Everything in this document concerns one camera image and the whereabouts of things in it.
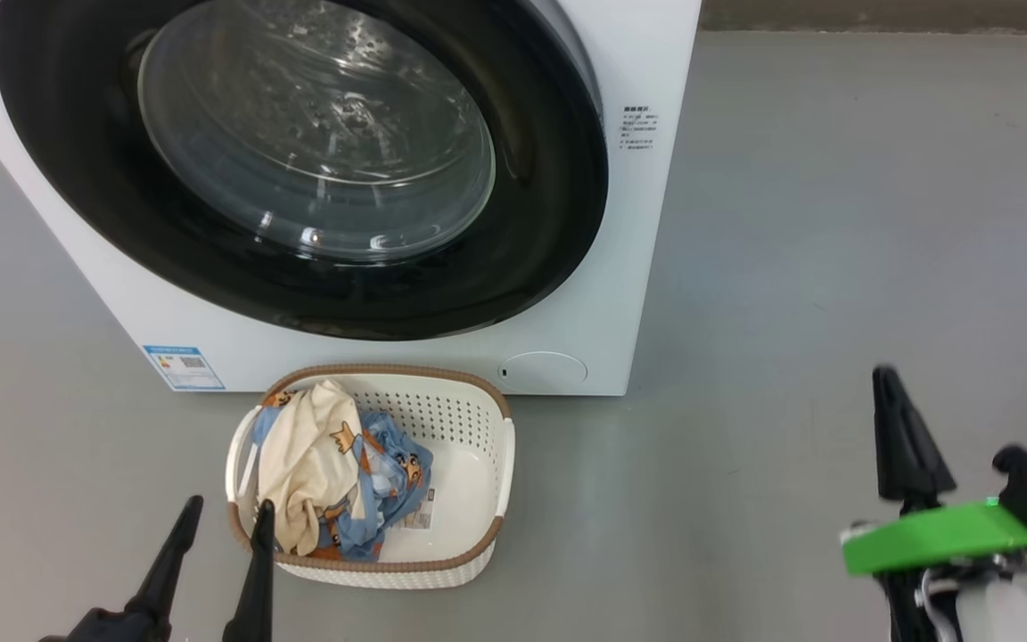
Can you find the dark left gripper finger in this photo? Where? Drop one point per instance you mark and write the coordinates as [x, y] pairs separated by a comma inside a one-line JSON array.
[[170, 571], [255, 580]]

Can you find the black round glass washer door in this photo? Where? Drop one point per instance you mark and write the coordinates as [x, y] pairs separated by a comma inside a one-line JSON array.
[[77, 178]]

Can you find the cream perforated basket brown rim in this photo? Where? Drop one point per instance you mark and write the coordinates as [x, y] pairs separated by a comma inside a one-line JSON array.
[[469, 464]]

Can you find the cream and blue bear garment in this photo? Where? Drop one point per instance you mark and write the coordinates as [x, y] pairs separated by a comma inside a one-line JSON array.
[[308, 464]]

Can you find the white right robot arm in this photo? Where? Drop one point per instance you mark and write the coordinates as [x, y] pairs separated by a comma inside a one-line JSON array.
[[1004, 615]]

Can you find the blue energy label sticker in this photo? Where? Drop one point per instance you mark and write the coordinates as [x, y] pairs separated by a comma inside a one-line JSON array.
[[184, 367]]

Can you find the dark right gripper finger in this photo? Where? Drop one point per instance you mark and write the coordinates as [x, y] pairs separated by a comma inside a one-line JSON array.
[[906, 455]]

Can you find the paper product label sticker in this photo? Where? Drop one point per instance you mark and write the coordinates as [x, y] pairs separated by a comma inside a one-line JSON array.
[[418, 517]]

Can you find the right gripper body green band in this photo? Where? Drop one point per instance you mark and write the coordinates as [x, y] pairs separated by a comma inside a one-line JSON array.
[[941, 539]]

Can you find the blue bear print garment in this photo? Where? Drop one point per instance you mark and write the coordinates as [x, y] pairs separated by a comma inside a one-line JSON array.
[[398, 481]]

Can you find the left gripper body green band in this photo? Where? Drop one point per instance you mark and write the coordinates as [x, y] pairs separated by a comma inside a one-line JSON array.
[[121, 626]]

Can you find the white front-load washing machine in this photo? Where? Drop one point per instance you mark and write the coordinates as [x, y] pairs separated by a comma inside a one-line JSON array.
[[647, 223]]

